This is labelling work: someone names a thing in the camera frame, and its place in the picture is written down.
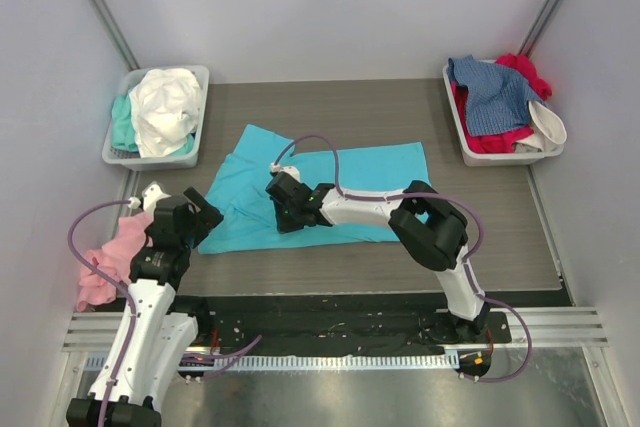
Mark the cyan t shirt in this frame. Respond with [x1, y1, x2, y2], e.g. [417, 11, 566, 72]
[199, 124, 429, 255]

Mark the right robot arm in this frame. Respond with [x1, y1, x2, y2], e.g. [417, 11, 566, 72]
[266, 169, 490, 341]

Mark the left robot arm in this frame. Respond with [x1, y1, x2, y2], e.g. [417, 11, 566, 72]
[66, 182, 224, 426]

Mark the pink t shirt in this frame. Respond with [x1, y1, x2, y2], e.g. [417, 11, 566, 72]
[76, 212, 152, 312]

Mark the teal green t shirt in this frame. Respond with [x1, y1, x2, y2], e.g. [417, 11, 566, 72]
[111, 95, 195, 158]

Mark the right grey plastic basket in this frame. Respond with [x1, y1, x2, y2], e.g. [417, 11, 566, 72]
[442, 64, 564, 167]

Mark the red t shirt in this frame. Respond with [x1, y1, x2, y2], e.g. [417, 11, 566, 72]
[450, 54, 552, 154]

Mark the blue patterned t shirt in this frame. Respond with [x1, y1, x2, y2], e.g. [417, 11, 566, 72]
[447, 55, 544, 136]

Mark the cream white t shirt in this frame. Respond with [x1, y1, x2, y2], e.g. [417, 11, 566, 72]
[514, 101, 567, 153]

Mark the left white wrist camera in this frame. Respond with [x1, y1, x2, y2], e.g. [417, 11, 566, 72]
[126, 182, 170, 215]

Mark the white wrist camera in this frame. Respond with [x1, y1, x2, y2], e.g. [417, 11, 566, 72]
[269, 162, 301, 182]
[126, 182, 170, 215]

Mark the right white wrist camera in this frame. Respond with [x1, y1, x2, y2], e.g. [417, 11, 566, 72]
[269, 162, 301, 182]

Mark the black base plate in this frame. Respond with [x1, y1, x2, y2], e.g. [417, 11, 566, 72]
[170, 293, 512, 357]

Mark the slotted cable duct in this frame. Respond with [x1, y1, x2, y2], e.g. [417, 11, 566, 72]
[83, 351, 460, 372]

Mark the left aluminium frame post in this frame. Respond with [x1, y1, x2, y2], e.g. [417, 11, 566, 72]
[88, 0, 140, 71]

